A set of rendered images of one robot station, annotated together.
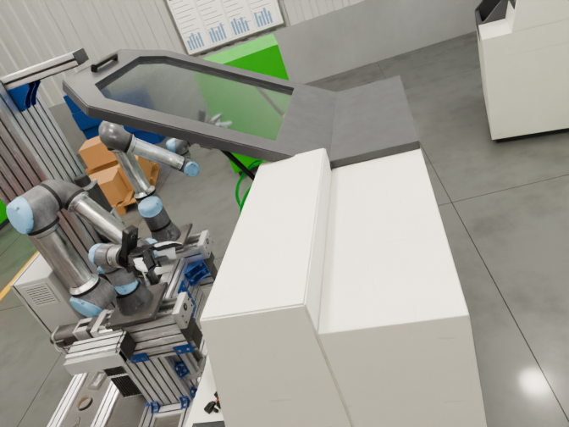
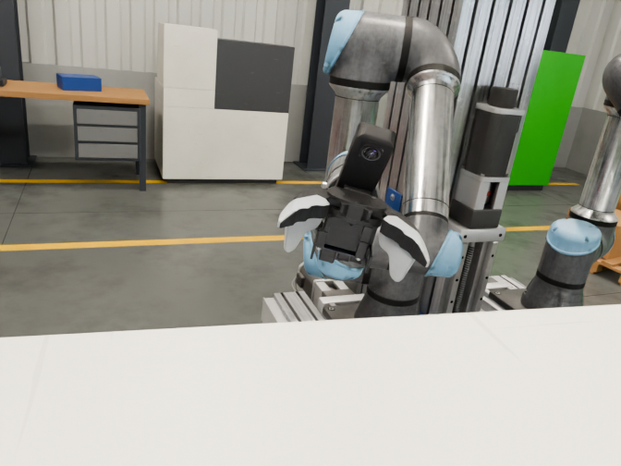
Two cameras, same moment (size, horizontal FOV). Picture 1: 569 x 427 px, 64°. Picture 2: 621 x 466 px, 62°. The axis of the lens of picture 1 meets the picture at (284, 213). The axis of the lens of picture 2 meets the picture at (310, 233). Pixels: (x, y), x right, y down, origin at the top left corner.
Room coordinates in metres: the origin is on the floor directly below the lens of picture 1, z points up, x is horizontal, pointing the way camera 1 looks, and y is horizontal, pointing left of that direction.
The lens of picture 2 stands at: (0.88, 0.03, 1.64)
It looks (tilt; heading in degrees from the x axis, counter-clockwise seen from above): 21 degrees down; 53
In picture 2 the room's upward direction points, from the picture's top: 7 degrees clockwise
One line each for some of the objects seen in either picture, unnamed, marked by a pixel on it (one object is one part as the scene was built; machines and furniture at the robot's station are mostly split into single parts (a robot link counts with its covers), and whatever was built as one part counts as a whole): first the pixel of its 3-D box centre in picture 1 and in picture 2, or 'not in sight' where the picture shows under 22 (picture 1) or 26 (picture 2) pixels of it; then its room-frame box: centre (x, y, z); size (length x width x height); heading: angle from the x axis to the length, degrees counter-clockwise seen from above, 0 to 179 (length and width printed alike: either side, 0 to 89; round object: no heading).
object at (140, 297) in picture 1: (131, 295); (389, 307); (1.65, 0.73, 1.09); 0.15 x 0.15 x 0.10
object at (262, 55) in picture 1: (255, 105); not in sight; (5.44, -0.12, 0.65); 0.95 x 0.86 x 1.30; 85
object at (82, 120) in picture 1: (117, 116); not in sight; (8.12, 2.11, 0.61); 1.26 x 0.48 x 1.22; 77
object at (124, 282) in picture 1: (124, 274); (353, 242); (1.40, 0.60, 1.34); 0.11 x 0.08 x 0.11; 141
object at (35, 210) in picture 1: (65, 256); (350, 156); (1.55, 0.82, 1.41); 0.15 x 0.12 x 0.55; 141
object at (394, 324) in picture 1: (414, 321); not in sight; (1.28, -0.33, 0.75); 1.40 x 0.28 x 1.50; 162
